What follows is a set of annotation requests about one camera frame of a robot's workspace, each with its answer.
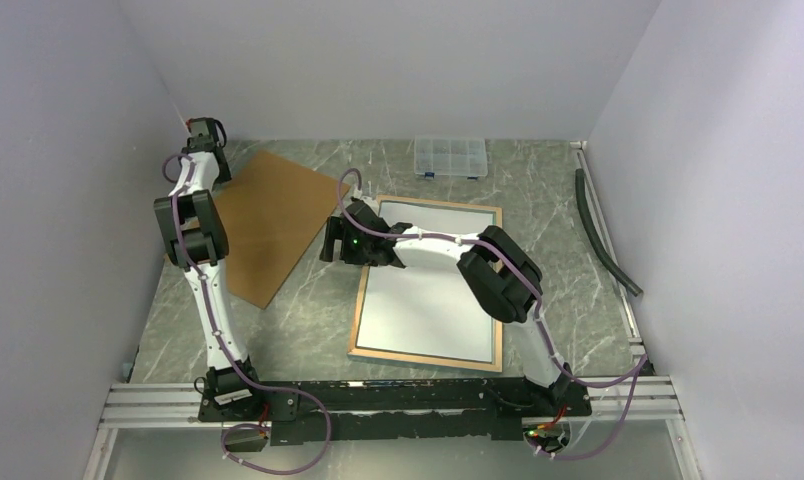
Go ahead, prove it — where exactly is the brown backing board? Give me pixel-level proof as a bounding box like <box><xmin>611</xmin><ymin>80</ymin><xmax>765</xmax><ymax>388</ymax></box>
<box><xmin>214</xmin><ymin>151</ymin><xmax>337</xmax><ymax>309</ymax></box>

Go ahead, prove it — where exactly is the blue picture frame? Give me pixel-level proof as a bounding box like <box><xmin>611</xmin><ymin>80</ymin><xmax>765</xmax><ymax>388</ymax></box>
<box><xmin>347</xmin><ymin>194</ymin><xmax>505</xmax><ymax>374</ymax></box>

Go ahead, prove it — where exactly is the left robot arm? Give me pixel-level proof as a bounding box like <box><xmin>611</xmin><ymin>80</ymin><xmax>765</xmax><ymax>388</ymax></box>
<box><xmin>153</xmin><ymin>117</ymin><xmax>265</xmax><ymax>420</ymax></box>

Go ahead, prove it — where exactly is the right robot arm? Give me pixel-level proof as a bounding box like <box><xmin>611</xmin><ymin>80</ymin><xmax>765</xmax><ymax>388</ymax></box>
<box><xmin>320</xmin><ymin>199</ymin><xmax>573</xmax><ymax>415</ymax></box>

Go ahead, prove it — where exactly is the clear plastic organizer box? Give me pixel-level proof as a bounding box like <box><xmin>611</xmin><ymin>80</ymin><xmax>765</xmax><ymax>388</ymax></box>
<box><xmin>414</xmin><ymin>136</ymin><xmax>488</xmax><ymax>179</ymax></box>

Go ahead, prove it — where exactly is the black base bar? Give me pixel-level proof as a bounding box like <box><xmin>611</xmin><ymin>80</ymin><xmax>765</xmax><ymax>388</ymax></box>
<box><xmin>197</xmin><ymin>377</ymin><xmax>592</xmax><ymax>446</ymax></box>

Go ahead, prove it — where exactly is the black hose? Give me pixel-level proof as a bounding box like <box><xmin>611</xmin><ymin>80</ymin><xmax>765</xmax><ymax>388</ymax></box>
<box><xmin>574</xmin><ymin>167</ymin><xmax>644</xmax><ymax>297</ymax></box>

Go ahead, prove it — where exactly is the aluminium rail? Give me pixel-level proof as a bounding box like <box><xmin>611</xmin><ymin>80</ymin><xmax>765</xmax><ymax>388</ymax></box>
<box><xmin>99</xmin><ymin>376</ymin><xmax>685</xmax><ymax>429</ymax></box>

